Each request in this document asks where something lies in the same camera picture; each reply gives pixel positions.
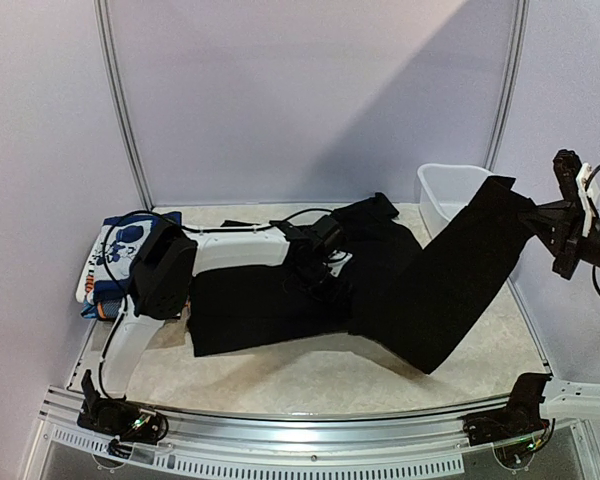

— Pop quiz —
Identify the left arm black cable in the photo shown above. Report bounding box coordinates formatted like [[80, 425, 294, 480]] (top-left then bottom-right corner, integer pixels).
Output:
[[97, 207, 336, 396]]

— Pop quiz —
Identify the white plastic basket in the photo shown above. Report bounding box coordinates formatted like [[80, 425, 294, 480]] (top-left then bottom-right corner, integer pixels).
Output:
[[417, 163, 492, 238]]

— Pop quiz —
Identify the black garment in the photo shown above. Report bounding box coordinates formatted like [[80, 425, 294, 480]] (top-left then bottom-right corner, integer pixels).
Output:
[[187, 176, 534, 374]]

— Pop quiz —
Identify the wall aluminium profile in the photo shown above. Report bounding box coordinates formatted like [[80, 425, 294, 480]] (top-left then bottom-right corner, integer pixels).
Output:
[[483, 0, 529, 171], [94, 0, 155, 210]]

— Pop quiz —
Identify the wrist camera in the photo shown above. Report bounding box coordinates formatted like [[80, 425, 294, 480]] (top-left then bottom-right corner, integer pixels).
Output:
[[553, 149, 600, 238], [326, 251, 353, 277]]

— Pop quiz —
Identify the aluminium front rail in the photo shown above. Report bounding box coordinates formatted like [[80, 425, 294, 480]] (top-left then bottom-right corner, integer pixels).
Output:
[[23, 387, 600, 479]]

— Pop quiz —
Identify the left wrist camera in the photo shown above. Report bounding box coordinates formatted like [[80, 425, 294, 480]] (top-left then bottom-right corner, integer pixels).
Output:
[[326, 251, 353, 277]]

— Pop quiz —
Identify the right wall aluminium profile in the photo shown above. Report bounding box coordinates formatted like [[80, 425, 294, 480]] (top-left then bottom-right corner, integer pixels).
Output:
[[483, 0, 529, 171]]

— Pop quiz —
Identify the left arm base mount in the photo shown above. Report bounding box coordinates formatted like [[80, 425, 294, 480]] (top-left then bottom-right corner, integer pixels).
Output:
[[77, 369, 169, 460]]

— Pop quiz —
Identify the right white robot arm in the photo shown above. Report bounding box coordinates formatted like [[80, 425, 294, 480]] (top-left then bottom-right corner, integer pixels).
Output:
[[518, 200, 600, 420]]

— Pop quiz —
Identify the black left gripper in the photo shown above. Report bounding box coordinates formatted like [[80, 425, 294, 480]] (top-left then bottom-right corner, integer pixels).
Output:
[[293, 260, 355, 313]]

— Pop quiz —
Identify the navy blue t-shirt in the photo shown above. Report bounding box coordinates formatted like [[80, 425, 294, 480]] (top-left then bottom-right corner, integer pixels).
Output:
[[79, 213, 160, 292]]

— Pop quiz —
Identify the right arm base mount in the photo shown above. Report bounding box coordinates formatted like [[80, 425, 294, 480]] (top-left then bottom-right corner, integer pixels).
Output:
[[461, 373, 556, 472]]

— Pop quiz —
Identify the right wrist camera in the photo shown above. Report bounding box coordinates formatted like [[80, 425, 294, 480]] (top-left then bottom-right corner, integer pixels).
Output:
[[553, 149, 600, 238]]

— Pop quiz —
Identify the left wall aluminium profile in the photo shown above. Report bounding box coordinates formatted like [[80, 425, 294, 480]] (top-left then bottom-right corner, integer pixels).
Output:
[[94, 0, 155, 210]]

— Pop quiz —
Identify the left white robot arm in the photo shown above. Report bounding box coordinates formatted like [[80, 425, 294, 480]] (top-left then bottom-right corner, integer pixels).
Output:
[[88, 213, 352, 434]]

